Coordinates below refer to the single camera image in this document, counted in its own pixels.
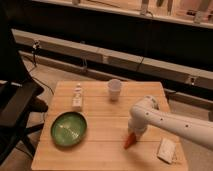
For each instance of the white sponge block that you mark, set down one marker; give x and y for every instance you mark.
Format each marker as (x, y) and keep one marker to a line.
(166, 150)

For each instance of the black office chair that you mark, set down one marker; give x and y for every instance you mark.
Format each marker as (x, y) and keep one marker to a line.
(18, 95)

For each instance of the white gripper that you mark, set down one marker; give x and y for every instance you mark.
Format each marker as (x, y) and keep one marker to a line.
(136, 133)

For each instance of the small white bottle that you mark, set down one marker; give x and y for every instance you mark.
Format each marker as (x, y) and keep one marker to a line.
(77, 100)

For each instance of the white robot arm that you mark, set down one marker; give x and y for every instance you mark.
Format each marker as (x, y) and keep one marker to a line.
(145, 112)

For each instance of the green bowl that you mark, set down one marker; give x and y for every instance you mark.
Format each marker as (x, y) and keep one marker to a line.
(68, 129)

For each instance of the red chili pepper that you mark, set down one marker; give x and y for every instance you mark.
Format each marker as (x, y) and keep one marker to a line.
(131, 139)

